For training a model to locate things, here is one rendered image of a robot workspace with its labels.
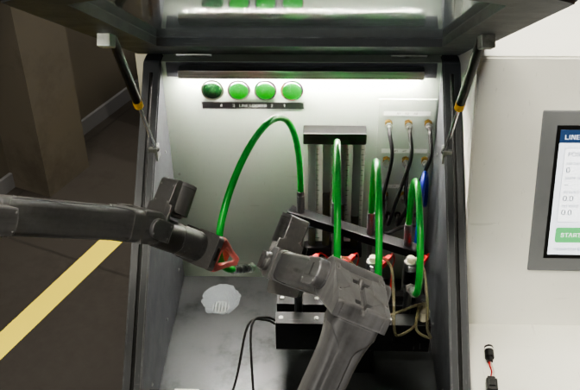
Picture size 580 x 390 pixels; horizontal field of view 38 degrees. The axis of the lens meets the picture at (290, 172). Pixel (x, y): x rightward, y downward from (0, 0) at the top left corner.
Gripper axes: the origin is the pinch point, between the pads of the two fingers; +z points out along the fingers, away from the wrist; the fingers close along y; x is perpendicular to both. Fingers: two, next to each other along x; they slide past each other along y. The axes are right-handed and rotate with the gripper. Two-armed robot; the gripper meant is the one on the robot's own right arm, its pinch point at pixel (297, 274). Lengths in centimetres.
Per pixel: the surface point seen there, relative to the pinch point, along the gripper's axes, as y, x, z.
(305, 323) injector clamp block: -9.7, -1.6, 10.3
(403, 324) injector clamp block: -5.8, -22.0, 14.4
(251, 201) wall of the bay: 17.0, 20.4, 23.5
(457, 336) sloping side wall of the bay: -6.2, -34.2, 4.1
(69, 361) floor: -39, 107, 117
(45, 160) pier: 41, 169, 168
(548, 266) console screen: 12, -50, 13
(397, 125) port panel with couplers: 38.3, -13.2, 14.3
